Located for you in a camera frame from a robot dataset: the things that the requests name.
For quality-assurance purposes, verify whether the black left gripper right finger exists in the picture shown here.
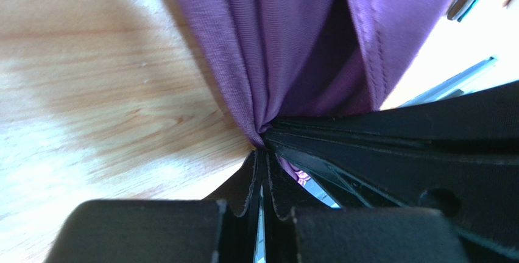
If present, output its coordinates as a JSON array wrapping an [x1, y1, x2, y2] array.
[[261, 152, 468, 262]]

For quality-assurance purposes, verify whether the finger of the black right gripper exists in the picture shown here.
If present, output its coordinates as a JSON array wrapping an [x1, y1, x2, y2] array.
[[269, 82, 518, 156], [264, 133, 518, 254]]

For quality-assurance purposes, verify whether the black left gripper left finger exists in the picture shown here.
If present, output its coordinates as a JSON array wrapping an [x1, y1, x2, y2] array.
[[46, 151, 260, 262]]

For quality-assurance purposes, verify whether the purple cloth napkin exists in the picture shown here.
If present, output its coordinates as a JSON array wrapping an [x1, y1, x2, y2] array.
[[162, 0, 469, 184]]

